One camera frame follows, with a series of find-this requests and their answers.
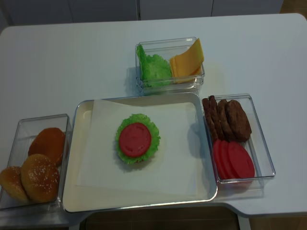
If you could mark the brown meat patty front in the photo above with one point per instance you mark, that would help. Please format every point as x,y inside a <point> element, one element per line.
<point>238,120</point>

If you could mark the brown meat patty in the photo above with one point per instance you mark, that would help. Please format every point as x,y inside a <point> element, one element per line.
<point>227,131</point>
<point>210,123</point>
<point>215,117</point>
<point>238,120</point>

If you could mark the green lettuce leaf on bun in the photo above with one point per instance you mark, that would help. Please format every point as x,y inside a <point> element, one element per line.
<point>155,142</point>

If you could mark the green lettuce leaves in box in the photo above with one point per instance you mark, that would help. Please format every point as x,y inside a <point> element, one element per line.
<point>156,71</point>

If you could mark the clear box with lettuce cheese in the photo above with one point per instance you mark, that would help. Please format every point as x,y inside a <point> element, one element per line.
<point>167,49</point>

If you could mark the yellow cheese slices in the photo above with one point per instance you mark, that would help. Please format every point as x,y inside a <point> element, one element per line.
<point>187,64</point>

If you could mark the red tomato slice on burger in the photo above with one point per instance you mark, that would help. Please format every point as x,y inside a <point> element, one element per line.
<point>135,140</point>

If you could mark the white metal tray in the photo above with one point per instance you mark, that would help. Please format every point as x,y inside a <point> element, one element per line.
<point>77,199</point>

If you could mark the brown meat patty back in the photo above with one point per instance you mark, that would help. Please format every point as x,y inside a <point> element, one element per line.
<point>210,123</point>

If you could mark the white paper sheet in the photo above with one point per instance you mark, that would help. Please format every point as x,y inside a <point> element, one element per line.
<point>171,174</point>

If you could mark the red tomato slice back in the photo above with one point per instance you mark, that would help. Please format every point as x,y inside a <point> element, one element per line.
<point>217,160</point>

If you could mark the red tomato slice middle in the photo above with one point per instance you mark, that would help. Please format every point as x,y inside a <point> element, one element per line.
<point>228,171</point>

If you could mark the clear box with patties tomatoes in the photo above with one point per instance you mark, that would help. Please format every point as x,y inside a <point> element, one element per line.
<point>256,147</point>

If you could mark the red tomato slice front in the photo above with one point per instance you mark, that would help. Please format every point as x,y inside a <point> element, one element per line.
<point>240,161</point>

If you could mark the smooth brown bun half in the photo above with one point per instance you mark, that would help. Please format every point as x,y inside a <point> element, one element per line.
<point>49,142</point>

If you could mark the sesame bun top right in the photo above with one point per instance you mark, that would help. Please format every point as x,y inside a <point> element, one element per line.
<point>40,178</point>

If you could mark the sesame bun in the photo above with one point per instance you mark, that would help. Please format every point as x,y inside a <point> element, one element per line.
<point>10,181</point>
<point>40,178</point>

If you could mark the clear box with buns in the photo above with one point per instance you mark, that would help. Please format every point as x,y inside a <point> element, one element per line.
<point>26,132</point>

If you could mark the sesame bun top left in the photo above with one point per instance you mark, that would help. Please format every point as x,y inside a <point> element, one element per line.
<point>10,181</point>

